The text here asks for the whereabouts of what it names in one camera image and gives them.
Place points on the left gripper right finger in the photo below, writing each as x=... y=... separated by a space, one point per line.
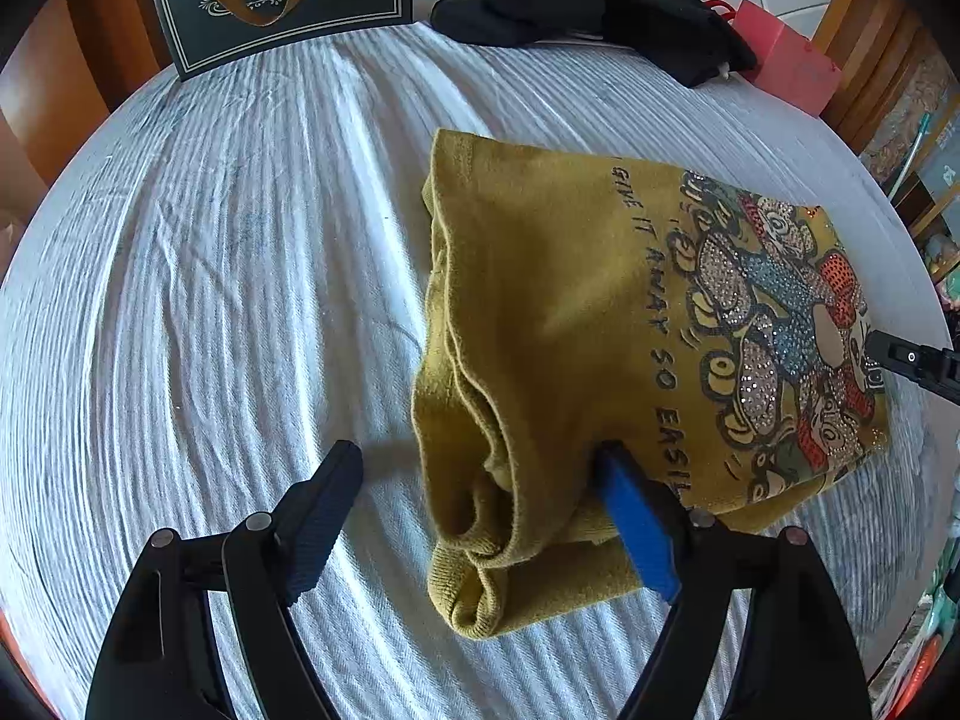
x=797 y=658

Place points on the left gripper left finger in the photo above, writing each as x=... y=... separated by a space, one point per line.
x=159 y=658

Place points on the mustard yellow sweatshirt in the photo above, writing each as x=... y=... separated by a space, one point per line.
x=718 y=333

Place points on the red paper gift bag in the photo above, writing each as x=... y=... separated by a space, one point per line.
x=789 y=66

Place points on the white striped bed sheet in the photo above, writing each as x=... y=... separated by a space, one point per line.
x=229 y=277

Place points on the black garment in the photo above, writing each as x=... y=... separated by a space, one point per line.
x=684 y=38

